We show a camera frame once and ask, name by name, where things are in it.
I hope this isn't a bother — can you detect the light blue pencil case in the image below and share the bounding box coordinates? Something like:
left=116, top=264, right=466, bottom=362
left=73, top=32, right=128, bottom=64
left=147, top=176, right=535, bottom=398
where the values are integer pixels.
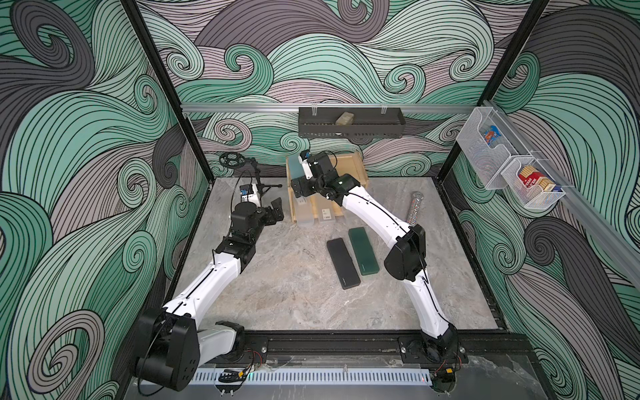
left=288, top=156, right=305, bottom=180

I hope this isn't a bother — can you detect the translucent case with barcode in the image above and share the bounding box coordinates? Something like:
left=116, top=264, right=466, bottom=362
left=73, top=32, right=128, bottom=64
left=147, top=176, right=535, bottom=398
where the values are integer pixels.
left=317, top=197, right=336, bottom=224

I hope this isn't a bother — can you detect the dark green pencil case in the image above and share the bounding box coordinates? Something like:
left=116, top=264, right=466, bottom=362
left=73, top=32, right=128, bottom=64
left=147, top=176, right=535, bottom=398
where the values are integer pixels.
left=348, top=227, right=380, bottom=276

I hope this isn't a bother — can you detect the black pencil case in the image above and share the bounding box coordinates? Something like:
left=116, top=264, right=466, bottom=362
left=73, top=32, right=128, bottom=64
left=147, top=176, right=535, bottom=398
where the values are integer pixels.
left=326, top=238, right=361, bottom=290

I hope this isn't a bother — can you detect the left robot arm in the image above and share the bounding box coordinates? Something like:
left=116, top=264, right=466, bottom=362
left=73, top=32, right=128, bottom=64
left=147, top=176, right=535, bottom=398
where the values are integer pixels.
left=131, top=198, right=284, bottom=391

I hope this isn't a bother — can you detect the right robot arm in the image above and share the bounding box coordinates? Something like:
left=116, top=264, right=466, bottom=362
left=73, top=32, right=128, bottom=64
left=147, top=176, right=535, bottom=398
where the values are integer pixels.
left=291, top=150, right=459, bottom=364

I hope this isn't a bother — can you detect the rounded translucent pencil case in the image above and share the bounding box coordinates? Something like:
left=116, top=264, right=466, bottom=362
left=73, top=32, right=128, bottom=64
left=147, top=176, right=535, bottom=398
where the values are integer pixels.
left=294, top=197, right=315, bottom=228

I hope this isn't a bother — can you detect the wooden two-tier shelf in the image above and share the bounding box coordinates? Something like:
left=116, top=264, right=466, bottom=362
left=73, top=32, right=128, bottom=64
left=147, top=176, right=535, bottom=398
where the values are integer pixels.
left=286, top=153, right=369, bottom=223

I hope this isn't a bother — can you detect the black mini tripod stand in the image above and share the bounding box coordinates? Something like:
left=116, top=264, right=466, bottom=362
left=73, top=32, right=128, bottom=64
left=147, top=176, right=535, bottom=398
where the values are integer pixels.
left=219, top=152, right=283, bottom=200

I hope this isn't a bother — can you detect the beige block in tray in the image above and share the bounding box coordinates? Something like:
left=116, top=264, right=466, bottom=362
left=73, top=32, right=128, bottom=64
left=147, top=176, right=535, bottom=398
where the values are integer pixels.
left=335, top=112, right=355, bottom=126

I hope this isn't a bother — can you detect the glittery silver tube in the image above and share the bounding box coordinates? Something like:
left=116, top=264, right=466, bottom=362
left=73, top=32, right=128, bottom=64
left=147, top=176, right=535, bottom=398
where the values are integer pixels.
left=406, top=192, right=424, bottom=226

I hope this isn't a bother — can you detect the blue red packet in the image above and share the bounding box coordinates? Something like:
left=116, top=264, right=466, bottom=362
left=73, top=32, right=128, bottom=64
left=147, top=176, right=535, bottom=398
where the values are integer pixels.
left=482, top=125, right=503, bottom=148

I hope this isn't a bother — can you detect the red box of sticks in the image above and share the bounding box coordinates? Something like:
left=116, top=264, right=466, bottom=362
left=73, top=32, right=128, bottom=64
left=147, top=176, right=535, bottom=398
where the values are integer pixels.
left=518, top=165, right=556, bottom=192

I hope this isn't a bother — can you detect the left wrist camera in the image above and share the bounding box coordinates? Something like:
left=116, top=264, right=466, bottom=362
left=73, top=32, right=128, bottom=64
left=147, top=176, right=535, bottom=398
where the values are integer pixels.
left=240, top=183, right=262, bottom=207

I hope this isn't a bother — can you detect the black wall-mounted tray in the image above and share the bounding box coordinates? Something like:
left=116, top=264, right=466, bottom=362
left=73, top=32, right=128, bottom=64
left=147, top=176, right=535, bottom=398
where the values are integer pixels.
left=298, top=108, right=407, bottom=142

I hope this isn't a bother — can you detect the aluminium wall rail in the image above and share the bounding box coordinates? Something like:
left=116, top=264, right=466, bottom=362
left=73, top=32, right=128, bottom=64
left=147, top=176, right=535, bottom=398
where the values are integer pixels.
left=181, top=102, right=475, bottom=114

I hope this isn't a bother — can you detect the clear wall bin upper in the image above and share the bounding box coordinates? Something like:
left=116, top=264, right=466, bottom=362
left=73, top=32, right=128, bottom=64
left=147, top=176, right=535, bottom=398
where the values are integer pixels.
left=457, top=107, right=520, bottom=190

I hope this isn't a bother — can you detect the clear wall bin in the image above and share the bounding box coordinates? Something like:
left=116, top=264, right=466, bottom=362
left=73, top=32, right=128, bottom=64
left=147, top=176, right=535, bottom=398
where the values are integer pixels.
left=501, top=156, right=566, bottom=211
left=457, top=107, right=520, bottom=190

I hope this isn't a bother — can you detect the white slotted cable duct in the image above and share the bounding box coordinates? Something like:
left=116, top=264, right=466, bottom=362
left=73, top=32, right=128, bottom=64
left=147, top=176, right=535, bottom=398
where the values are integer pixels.
left=189, top=367, right=433, bottom=387

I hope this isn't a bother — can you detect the clear wall bin lower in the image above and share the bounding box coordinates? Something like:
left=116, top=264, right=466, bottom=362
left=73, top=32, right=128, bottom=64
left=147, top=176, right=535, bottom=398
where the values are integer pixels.
left=501, top=156, right=566, bottom=211

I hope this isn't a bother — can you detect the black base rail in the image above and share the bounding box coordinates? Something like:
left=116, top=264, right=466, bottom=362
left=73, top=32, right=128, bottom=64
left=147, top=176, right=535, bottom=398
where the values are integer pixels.
left=215, top=329, right=533, bottom=367

